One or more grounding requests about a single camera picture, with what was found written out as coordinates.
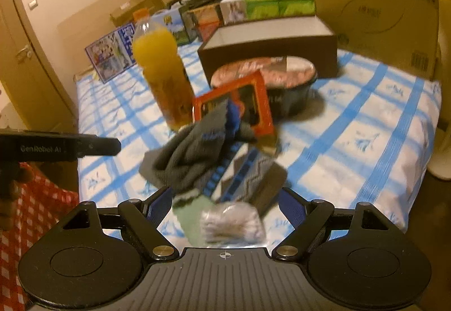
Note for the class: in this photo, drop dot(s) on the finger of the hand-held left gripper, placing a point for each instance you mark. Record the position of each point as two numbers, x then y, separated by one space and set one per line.
100 146

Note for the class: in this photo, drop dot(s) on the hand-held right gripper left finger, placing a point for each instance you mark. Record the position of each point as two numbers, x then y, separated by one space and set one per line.
160 207

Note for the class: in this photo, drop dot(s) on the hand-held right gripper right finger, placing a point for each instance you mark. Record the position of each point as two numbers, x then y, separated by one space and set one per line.
292 209

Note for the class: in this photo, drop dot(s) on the grey cloth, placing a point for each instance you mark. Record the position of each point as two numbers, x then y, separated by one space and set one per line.
183 156

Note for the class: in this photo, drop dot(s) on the striped knitted sock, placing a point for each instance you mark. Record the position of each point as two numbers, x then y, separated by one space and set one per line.
248 173

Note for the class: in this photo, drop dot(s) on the clear plastic packet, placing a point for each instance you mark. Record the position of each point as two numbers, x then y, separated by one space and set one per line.
232 224

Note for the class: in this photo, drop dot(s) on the red snack packet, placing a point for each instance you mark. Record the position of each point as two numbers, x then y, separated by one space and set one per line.
259 103

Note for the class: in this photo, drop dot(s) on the white cardboard box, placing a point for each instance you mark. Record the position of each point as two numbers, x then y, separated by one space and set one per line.
282 47

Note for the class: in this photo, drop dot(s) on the person's left hand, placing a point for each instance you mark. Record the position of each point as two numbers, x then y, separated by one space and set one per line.
24 177

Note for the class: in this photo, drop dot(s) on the light green cloth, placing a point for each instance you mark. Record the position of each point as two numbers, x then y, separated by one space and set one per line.
186 223

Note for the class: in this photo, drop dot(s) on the wooden door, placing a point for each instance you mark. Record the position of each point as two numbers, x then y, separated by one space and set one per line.
21 92

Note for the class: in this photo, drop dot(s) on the red checked clothing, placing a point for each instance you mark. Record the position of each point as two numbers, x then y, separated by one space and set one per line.
42 212

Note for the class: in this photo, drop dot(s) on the blue checked bed sheet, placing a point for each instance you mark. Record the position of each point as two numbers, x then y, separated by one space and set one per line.
352 142

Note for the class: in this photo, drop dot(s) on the blue printed flat box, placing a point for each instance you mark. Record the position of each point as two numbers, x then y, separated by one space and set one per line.
109 52

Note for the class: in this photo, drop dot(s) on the orange juice bottle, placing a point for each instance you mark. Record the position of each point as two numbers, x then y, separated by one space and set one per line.
160 61

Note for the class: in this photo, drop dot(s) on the instant noodle bowl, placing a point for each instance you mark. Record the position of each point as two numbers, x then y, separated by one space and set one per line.
292 82

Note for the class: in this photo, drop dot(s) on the blue milk carton box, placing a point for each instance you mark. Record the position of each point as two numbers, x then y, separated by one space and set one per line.
172 27

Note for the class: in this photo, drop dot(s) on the small brown cardboard box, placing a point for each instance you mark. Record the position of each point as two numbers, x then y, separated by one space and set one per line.
137 6

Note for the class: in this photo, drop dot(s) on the white object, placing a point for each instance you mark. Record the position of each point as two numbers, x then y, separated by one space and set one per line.
440 165

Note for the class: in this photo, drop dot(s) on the red noodle box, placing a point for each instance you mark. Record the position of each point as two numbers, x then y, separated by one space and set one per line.
209 31

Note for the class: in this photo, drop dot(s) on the orange red snack boxes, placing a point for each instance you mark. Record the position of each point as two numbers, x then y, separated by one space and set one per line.
204 13

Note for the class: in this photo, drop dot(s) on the white product box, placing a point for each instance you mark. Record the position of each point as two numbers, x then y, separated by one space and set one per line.
233 11

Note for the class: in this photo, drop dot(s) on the white light switch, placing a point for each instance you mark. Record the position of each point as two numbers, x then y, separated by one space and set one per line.
33 4

